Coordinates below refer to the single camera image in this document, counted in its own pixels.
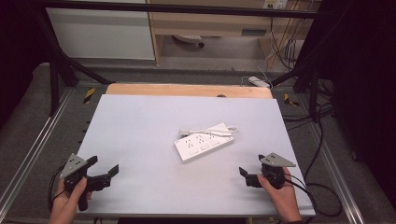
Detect person's right hand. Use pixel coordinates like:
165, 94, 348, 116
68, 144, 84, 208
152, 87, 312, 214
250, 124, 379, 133
257, 167, 304, 224

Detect office chair base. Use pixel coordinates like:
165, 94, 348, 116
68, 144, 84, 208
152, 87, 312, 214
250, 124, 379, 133
172, 34, 206, 49

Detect black metal frame bar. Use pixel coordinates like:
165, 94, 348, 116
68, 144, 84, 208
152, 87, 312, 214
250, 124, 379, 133
29, 0, 331, 21

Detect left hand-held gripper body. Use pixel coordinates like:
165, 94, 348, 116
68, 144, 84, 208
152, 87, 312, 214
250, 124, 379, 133
59, 153, 112, 212

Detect white cabinet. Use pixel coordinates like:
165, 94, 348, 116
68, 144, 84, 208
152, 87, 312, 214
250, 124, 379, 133
45, 7, 156, 61

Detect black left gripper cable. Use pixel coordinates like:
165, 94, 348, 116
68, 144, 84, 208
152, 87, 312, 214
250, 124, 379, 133
47, 164, 67, 213

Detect bundle of hanging cables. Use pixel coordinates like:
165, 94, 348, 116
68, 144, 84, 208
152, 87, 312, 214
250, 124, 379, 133
268, 8, 309, 71

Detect black floor cables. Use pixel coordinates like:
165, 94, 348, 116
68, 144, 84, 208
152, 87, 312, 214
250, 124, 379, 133
280, 78, 337, 133

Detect wooden desk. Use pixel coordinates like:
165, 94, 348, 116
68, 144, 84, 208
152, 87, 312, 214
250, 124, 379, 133
145, 0, 323, 67

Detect person's left hand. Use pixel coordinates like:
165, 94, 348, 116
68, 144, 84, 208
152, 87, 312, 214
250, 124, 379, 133
48, 176, 93, 224

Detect white power strip cable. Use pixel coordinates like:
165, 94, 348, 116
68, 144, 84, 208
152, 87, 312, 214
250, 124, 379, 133
178, 125, 240, 138

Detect black metal stand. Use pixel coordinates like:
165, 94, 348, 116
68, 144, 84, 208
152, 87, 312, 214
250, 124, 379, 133
270, 52, 323, 123
31, 6, 117, 117

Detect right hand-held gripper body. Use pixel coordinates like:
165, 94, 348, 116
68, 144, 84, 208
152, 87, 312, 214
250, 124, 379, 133
245, 151, 297, 190

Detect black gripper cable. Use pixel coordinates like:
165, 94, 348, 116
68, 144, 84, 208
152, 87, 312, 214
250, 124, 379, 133
282, 172, 344, 218
47, 164, 67, 213

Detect aluminium floor rail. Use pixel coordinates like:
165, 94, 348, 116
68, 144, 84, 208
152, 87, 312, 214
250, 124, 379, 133
293, 91, 367, 224
0, 87, 76, 216

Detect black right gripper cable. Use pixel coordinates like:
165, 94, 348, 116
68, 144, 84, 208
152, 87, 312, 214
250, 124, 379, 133
282, 172, 344, 218

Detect wooden table board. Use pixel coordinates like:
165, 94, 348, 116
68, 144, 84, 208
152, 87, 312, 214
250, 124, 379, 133
105, 82, 275, 100

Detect white wall socket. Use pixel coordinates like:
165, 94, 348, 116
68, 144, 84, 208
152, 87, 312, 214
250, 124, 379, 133
262, 0, 290, 10

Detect white floor power strip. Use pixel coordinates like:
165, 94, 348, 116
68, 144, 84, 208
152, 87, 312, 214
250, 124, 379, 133
247, 76, 272, 90

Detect yellow black tape marker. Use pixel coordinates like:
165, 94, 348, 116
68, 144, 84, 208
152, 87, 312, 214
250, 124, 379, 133
82, 87, 96, 105
283, 92, 301, 107

